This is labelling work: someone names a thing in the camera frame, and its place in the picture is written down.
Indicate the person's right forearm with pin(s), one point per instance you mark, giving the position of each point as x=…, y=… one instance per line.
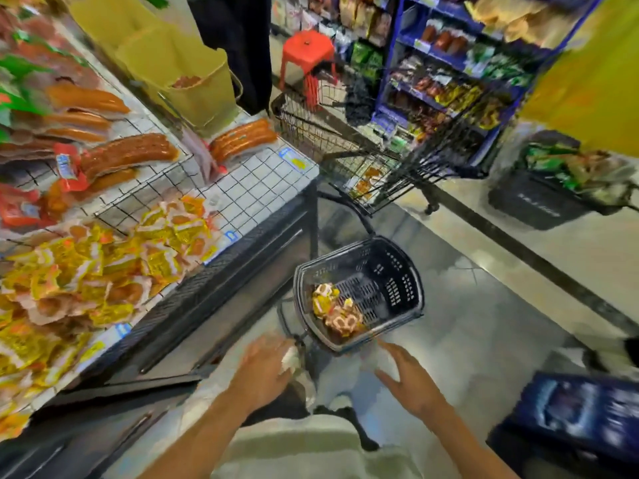
x=464, y=444

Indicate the red stool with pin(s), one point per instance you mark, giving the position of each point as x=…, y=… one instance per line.
x=307, y=55

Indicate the black shorts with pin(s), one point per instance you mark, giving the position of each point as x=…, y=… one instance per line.
x=290, y=409

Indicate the blue yellow price label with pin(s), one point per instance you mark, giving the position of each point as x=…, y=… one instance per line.
x=294, y=158
x=222, y=244
x=108, y=341

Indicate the person's left shoe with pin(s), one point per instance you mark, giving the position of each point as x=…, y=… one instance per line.
x=299, y=379

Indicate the person's left forearm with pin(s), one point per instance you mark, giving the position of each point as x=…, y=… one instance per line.
x=195, y=444

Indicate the pile of small snack packets tier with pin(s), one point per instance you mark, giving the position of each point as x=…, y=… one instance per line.
x=90, y=284

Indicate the black basket holding groceries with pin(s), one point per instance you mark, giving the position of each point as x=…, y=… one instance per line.
x=559, y=189

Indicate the yellow bin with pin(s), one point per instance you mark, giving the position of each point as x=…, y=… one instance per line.
x=185, y=80
x=110, y=20

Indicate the heap of yellow sausage bundles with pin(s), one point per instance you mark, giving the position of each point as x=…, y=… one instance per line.
x=337, y=312

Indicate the long orange sausage pack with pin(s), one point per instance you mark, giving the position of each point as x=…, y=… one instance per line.
x=243, y=139

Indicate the person's right hand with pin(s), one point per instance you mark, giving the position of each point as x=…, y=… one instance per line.
x=411, y=379

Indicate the dark blue display stand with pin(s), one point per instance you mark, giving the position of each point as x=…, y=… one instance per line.
x=579, y=419

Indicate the store shelving with packaged goods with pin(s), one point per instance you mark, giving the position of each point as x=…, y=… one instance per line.
x=329, y=25

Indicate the person's left hand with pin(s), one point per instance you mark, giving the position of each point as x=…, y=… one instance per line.
x=262, y=374

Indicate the black shopping basket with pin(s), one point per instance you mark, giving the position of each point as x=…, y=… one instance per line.
x=394, y=274

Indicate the pile of sausage packets tier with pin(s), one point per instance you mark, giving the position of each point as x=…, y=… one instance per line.
x=60, y=104

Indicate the tiled white display table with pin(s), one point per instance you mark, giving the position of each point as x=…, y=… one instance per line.
x=240, y=194

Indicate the red label brown sausage pack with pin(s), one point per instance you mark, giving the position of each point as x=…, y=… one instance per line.
x=125, y=154

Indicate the yellow display panel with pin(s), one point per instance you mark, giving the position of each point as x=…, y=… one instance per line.
x=594, y=74

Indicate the blue goods rack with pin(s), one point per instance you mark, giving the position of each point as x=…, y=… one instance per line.
x=469, y=74

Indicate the person's shoe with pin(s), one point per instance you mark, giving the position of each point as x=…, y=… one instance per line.
x=617, y=354
x=299, y=379

